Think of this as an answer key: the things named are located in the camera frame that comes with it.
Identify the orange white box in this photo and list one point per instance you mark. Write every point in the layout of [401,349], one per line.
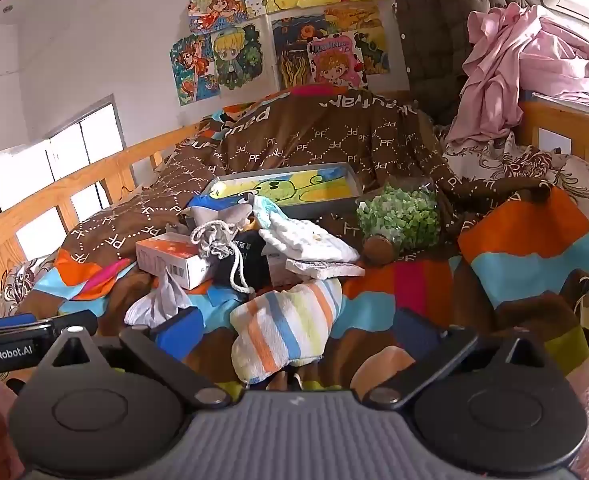
[169,255]

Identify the white textured pad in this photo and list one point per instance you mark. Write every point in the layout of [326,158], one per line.
[324,268]

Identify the grey mesh cloth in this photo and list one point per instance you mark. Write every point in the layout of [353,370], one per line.
[162,300]

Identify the black printed cloth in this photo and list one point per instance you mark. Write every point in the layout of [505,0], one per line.
[249,260]

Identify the wooden bed frame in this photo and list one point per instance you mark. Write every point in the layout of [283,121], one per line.
[99,160]

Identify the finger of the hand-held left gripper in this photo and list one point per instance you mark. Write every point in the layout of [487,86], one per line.
[74,323]
[9,321]

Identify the pink cloth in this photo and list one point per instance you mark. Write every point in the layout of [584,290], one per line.
[524,60]

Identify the white blue printed packet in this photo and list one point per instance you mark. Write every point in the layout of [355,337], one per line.
[272,212]

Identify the brown quilted jacket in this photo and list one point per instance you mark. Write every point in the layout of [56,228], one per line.
[434,35]

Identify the brown patterned quilt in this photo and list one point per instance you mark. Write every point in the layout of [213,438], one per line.
[324,125]

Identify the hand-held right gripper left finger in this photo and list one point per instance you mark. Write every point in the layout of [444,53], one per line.
[179,332]

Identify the striped towel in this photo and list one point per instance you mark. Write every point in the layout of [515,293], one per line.
[284,325]

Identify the bag of green beads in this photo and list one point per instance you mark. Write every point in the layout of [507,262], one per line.
[399,215]

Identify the window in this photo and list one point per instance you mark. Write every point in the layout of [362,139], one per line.
[69,155]

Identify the cartoon painted sheet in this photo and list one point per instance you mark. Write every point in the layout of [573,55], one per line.
[284,187]

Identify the group of colourful wall drawings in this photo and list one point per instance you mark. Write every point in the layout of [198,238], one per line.
[234,55]

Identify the grey tray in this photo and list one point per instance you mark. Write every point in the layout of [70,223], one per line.
[347,200]

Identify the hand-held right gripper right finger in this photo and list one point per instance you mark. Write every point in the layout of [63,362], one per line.
[417,335]

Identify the white knit cloth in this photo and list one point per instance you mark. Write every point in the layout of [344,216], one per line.
[304,242]

